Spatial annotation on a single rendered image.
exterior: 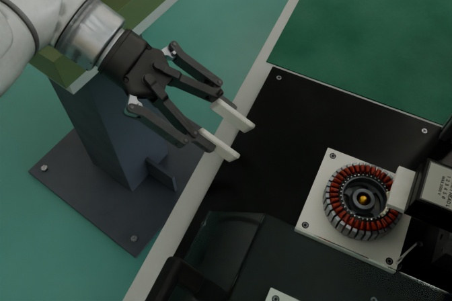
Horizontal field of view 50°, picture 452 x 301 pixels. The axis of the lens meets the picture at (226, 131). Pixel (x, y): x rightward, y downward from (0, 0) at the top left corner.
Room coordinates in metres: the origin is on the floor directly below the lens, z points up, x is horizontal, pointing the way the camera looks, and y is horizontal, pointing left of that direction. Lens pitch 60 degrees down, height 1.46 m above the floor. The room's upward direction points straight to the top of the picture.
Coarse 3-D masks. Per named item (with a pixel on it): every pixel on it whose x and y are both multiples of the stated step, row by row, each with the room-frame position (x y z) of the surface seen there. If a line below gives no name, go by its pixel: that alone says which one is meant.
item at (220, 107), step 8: (216, 104) 0.40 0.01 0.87; (224, 104) 0.40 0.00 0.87; (216, 112) 0.40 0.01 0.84; (224, 112) 0.39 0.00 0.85; (232, 112) 0.39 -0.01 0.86; (232, 120) 0.39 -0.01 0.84; (240, 120) 0.38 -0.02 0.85; (248, 120) 0.38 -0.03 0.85; (240, 128) 0.38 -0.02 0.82; (248, 128) 0.38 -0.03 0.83
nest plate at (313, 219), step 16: (336, 160) 0.35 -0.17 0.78; (352, 160) 0.35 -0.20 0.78; (320, 176) 0.32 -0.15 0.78; (320, 192) 0.29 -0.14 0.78; (304, 208) 0.27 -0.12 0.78; (320, 208) 0.27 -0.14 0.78; (304, 224) 0.24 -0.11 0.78; (320, 224) 0.24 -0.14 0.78; (400, 224) 0.24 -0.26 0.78; (336, 240) 0.22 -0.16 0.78; (352, 240) 0.22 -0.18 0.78; (384, 240) 0.22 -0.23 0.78; (400, 240) 0.22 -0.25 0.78; (368, 256) 0.20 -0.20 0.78; (384, 256) 0.20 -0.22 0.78
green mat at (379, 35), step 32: (320, 0) 0.73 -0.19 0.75; (352, 0) 0.73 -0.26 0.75; (384, 0) 0.73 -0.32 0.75; (416, 0) 0.73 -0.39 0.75; (448, 0) 0.73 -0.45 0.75; (288, 32) 0.64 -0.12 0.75; (320, 32) 0.64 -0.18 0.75; (352, 32) 0.64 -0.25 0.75; (384, 32) 0.64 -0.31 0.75; (416, 32) 0.64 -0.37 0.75; (448, 32) 0.64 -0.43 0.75; (288, 64) 0.56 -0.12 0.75; (320, 64) 0.56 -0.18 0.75; (352, 64) 0.56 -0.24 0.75; (384, 64) 0.56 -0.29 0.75; (416, 64) 0.56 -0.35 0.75; (448, 64) 0.56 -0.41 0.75; (384, 96) 0.49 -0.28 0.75; (416, 96) 0.49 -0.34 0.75; (448, 96) 0.49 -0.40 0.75
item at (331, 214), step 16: (336, 176) 0.30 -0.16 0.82; (352, 176) 0.30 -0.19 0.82; (368, 176) 0.30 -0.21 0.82; (384, 176) 0.30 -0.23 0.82; (336, 192) 0.28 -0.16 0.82; (352, 192) 0.29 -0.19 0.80; (368, 192) 0.28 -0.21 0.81; (384, 192) 0.28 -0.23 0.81; (336, 208) 0.25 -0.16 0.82; (352, 208) 0.26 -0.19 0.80; (368, 208) 0.26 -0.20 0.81; (384, 208) 0.26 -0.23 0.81; (336, 224) 0.24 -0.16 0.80; (352, 224) 0.23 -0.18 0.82; (368, 224) 0.23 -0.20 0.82; (384, 224) 0.23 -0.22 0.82; (368, 240) 0.22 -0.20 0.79
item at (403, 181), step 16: (432, 160) 0.28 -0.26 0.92; (400, 176) 0.27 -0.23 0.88; (416, 176) 0.27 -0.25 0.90; (432, 176) 0.26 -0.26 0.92; (448, 176) 0.26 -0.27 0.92; (400, 192) 0.25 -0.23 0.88; (416, 192) 0.24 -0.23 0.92; (432, 192) 0.23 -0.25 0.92; (448, 192) 0.23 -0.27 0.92; (400, 208) 0.23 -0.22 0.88; (416, 208) 0.22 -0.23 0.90; (432, 208) 0.22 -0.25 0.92; (448, 208) 0.21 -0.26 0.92; (432, 224) 0.21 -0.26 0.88; (448, 224) 0.20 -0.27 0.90
